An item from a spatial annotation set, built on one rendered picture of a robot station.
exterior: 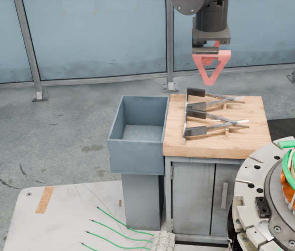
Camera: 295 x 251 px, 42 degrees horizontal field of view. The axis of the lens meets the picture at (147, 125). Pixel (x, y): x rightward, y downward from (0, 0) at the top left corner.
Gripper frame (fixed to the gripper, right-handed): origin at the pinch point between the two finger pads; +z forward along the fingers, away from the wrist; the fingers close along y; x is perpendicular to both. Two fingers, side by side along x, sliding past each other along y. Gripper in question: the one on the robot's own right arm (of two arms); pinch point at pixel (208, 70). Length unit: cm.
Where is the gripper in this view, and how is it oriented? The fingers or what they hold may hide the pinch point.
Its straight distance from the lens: 78.0
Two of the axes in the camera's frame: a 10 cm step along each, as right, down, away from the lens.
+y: -0.9, 5.8, -8.1
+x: 10.0, 0.2, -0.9
